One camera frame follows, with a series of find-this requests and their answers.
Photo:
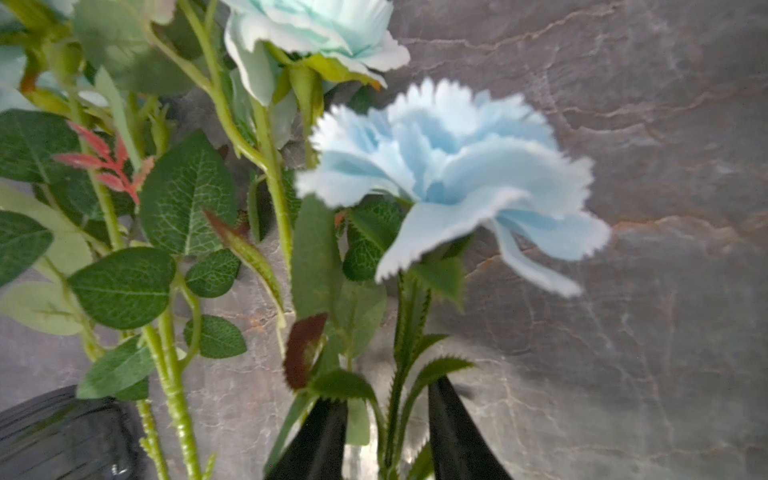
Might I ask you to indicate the dark red glass vase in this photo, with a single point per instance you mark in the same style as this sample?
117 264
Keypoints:
58 436

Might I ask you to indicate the teal white rose spray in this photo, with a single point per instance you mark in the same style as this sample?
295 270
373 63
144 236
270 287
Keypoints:
114 232

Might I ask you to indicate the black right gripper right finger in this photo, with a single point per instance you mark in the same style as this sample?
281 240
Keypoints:
458 448

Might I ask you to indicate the light blue carnation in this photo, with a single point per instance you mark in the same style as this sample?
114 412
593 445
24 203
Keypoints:
422 222

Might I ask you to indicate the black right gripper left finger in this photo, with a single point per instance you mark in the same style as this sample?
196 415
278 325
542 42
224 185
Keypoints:
317 451

